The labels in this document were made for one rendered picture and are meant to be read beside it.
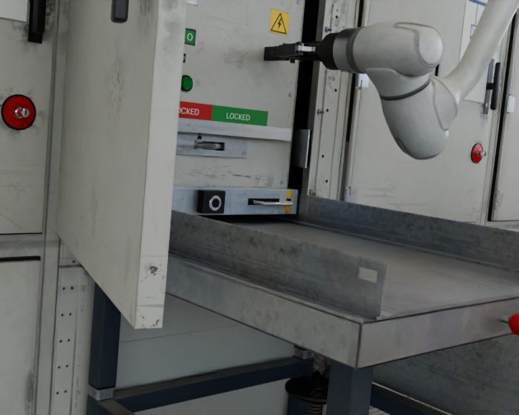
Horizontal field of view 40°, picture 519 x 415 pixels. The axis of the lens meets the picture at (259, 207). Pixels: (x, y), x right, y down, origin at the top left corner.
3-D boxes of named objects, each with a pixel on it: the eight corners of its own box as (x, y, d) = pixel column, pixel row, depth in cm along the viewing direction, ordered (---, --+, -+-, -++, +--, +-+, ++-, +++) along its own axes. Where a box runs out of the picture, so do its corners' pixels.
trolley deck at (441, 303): (592, 315, 123) (597, 281, 122) (356, 370, 82) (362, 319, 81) (314, 246, 173) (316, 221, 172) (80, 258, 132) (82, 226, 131)
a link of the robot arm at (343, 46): (379, 76, 142) (357, 76, 146) (384, 30, 141) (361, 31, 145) (348, 71, 136) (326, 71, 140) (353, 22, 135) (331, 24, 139)
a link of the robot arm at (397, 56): (342, 39, 133) (363, 100, 140) (409, 35, 122) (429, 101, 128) (375, 12, 138) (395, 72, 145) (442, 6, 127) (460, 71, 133)
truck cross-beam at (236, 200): (296, 214, 172) (298, 189, 171) (94, 216, 136) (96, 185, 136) (282, 211, 176) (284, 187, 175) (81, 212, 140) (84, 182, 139)
